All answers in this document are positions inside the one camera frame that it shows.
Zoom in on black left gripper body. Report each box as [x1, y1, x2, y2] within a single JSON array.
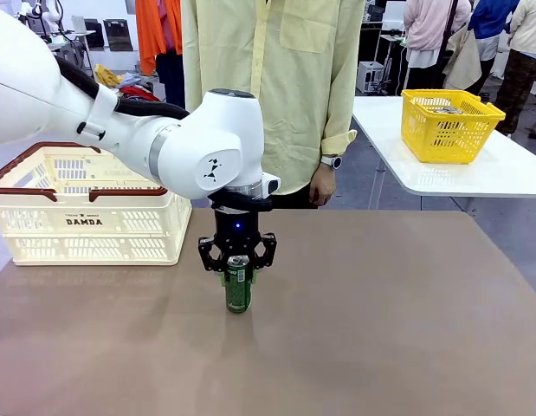
[[212, 207, 269, 256]]

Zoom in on dark green drink can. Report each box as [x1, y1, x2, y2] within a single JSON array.
[[224, 254, 253, 314]]

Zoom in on beige shoulder bag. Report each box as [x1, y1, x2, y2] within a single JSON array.
[[442, 26, 483, 92]]

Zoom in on person's left forearm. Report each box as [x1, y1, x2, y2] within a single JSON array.
[[320, 128, 358, 159]]

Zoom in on yellow plastic basket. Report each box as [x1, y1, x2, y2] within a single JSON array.
[[400, 88, 507, 165]]

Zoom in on person's left hand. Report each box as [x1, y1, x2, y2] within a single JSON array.
[[309, 166, 338, 207]]

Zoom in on person in yellow shirt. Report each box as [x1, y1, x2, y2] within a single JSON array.
[[180, 0, 366, 210]]

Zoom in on red cloth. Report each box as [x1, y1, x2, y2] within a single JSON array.
[[119, 85, 161, 103]]

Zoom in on yellow cloth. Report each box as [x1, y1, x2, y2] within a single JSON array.
[[94, 63, 124, 88]]

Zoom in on white computer case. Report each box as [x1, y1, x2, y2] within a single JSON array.
[[357, 60, 386, 94]]

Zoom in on person in orange jacket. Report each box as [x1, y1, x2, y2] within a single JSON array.
[[135, 0, 186, 109]]

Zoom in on grey workbench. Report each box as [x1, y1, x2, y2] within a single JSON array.
[[46, 29, 98, 81]]

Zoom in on white side table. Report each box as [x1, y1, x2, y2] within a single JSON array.
[[352, 94, 536, 199]]

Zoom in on person in pink top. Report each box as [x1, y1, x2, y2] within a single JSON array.
[[404, 0, 472, 94]]

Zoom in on person in blue top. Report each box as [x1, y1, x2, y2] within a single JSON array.
[[468, 0, 522, 94]]

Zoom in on person in cream top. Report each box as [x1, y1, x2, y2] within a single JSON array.
[[494, 0, 536, 135]]

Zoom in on cream shopping basket brown handles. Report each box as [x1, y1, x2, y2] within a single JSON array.
[[0, 141, 194, 267]]

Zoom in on black arm cable sleeve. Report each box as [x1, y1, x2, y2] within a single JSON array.
[[54, 55, 191, 121]]

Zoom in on black wall panel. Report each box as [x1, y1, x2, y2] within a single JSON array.
[[83, 17, 107, 51], [103, 19, 135, 53]]

